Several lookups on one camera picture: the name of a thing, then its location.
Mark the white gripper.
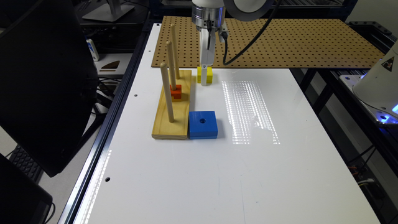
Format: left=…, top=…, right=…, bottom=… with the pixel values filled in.
left=200, top=26, right=228, bottom=86

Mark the yellow block with hole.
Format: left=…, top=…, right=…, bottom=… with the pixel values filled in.
left=197, top=67, right=213, bottom=84

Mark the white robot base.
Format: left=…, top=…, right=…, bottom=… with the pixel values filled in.
left=340, top=44, right=397, bottom=126

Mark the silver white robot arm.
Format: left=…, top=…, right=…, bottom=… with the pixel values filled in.
left=192, top=0, right=273, bottom=86

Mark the orange block on peg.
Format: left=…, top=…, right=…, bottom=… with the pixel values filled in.
left=170, top=85, right=182, bottom=102

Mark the blue block with hole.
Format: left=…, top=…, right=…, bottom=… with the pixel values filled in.
left=189, top=111, right=218, bottom=139

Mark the front wooden peg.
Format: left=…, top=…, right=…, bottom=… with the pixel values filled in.
left=160, top=62, right=174, bottom=123

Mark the wooden peg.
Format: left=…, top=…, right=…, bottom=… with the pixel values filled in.
left=160, top=62, right=174, bottom=123
left=170, top=24, right=180, bottom=80
left=166, top=40, right=177, bottom=91

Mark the middle wooden peg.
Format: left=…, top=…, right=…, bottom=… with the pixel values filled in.
left=166, top=40, right=177, bottom=91

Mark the rear wooden peg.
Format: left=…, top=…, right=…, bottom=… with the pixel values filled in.
left=170, top=24, right=180, bottom=80

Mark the wooden peg base board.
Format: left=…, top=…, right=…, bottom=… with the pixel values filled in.
left=152, top=70, right=195, bottom=140

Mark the brown perforated pegboard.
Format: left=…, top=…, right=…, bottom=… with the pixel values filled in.
left=152, top=16, right=384, bottom=68

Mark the silver monitor stand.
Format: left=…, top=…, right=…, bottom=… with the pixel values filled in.
left=82, top=0, right=135, bottom=22

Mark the white blue small device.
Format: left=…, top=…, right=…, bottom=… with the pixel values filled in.
left=86, top=39, right=100, bottom=62

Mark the black monitor back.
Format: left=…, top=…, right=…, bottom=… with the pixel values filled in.
left=1, top=0, right=98, bottom=177

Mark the black keyboard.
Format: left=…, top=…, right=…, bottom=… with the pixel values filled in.
left=9, top=145, right=43, bottom=183

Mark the black laptop corner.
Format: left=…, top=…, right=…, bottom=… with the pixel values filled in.
left=1, top=156, right=52, bottom=224

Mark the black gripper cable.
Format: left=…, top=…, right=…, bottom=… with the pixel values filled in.
left=221, top=0, right=282, bottom=67

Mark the black aluminium table frame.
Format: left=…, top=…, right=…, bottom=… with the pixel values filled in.
left=57, top=19, right=162, bottom=223

